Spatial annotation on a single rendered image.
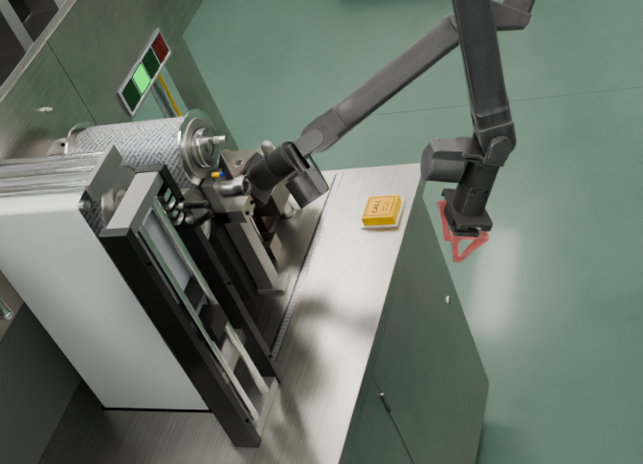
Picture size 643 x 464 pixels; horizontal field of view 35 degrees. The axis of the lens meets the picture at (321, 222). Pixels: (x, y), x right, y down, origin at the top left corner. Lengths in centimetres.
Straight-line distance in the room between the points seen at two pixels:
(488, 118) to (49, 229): 73
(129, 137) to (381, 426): 74
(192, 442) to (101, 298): 34
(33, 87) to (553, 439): 160
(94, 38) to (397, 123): 190
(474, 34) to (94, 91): 99
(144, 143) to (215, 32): 315
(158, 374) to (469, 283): 153
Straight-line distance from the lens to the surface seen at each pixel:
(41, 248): 176
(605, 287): 314
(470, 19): 155
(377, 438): 204
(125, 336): 187
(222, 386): 175
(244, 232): 201
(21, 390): 205
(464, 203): 175
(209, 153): 196
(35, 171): 174
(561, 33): 420
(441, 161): 169
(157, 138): 194
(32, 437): 208
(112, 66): 234
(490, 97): 163
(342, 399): 187
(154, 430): 201
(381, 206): 217
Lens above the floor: 230
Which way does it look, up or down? 39 degrees down
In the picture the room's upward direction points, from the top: 24 degrees counter-clockwise
